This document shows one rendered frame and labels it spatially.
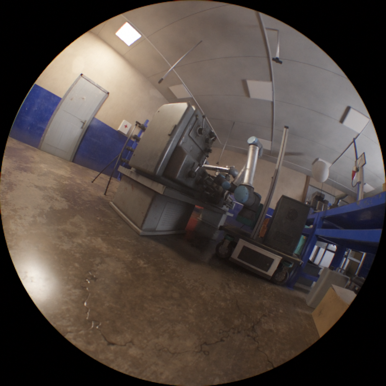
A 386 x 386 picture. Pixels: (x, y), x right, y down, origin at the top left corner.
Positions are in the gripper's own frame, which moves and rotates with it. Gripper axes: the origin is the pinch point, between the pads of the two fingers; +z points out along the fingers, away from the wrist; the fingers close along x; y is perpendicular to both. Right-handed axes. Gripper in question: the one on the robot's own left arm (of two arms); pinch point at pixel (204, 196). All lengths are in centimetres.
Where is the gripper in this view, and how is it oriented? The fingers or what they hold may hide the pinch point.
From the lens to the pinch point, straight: 164.5
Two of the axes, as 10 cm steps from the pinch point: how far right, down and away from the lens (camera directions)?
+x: -6.4, -1.7, -7.5
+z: -5.8, 7.5, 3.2
